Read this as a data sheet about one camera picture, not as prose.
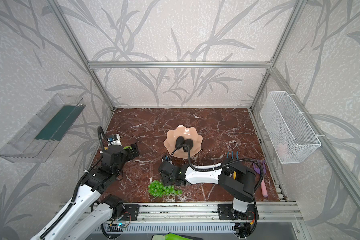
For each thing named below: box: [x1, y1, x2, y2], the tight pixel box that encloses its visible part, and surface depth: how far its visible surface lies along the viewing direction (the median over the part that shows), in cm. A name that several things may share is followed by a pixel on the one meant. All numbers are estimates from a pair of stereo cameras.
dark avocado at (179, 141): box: [175, 136, 185, 150], surface depth 98 cm
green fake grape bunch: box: [147, 180, 183, 198], surface depth 79 cm
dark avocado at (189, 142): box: [184, 138, 194, 150], surface depth 98 cm
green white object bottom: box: [151, 232, 204, 240], surface depth 68 cm
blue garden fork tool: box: [226, 150, 239, 160], surface depth 96 cm
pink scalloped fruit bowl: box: [163, 124, 203, 159], surface depth 101 cm
